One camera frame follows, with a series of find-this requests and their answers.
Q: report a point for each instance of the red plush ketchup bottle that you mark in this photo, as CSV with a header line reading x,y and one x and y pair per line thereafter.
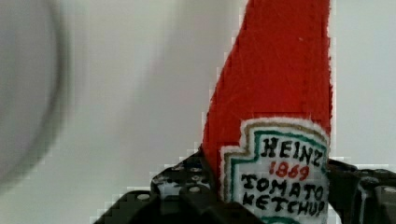
x,y
267,131

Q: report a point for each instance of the lavender oval plate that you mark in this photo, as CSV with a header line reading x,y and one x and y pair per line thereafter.
x,y
34,66

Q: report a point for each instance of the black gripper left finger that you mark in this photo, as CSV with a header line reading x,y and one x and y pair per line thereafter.
x,y
182,194

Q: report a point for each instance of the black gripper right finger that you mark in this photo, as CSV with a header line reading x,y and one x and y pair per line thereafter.
x,y
362,196

